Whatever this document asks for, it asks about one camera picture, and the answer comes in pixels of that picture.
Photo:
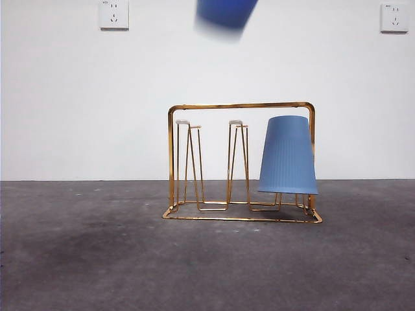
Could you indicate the blue ribbed plastic cup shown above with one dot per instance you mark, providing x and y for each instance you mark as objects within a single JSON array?
[
  {"x": 223, "y": 13},
  {"x": 288, "y": 158}
]

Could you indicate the white wall socket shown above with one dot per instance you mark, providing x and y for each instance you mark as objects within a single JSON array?
[
  {"x": 394, "y": 17},
  {"x": 114, "y": 14}
]

